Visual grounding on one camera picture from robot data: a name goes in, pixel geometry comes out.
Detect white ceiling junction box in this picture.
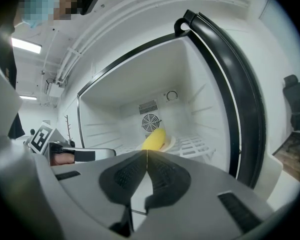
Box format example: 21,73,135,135
45,81,65,99

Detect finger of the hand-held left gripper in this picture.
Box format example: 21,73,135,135
74,147,117,164

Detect yellow corn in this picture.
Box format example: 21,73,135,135
141,127,167,151

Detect brown coat rack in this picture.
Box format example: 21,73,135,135
64,114,76,148

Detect person's dark clothing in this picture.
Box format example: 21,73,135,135
0,18,26,140

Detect person's left hand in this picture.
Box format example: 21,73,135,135
50,154,75,166

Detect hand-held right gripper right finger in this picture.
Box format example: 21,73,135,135
133,150,276,240

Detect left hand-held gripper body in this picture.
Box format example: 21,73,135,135
27,120,76,166

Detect white fridge with black door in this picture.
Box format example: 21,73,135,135
76,8,267,190

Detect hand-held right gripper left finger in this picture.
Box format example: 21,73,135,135
51,150,148,238

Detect black office chair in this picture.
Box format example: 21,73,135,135
282,74,300,163

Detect blue face mask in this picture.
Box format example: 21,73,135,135
19,0,56,30

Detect white plate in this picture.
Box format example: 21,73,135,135
135,135,177,154

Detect black head-worn camera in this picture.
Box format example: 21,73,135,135
74,0,101,16

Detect white ceiling pipes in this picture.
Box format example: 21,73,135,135
55,0,251,85

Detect white wire fridge shelf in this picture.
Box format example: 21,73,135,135
116,133,216,159

